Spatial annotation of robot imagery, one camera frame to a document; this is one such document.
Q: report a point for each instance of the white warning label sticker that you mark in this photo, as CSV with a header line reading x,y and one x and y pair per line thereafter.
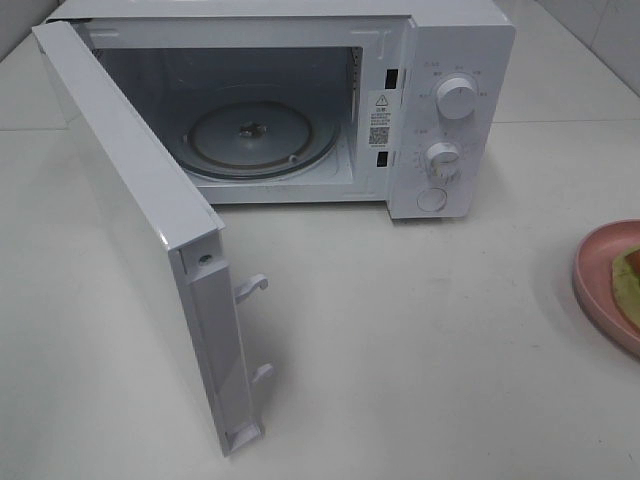
x,y
382,113

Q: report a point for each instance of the glass microwave turntable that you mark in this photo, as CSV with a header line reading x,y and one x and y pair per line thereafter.
x,y
257,132

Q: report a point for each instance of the white microwave oven body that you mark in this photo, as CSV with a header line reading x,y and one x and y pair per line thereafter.
x,y
165,56

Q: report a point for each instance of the round white door release button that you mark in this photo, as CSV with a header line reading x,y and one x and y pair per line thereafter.
x,y
432,200

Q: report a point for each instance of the white microwave door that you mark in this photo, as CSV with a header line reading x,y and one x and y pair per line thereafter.
x,y
166,235

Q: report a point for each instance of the white bread sandwich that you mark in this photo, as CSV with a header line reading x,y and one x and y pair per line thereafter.
x,y
625,283

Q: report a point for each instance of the pink round plate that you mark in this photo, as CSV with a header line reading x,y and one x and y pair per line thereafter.
x,y
592,278

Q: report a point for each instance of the white microwave knob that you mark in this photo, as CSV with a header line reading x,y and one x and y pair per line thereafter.
x,y
442,160
456,96

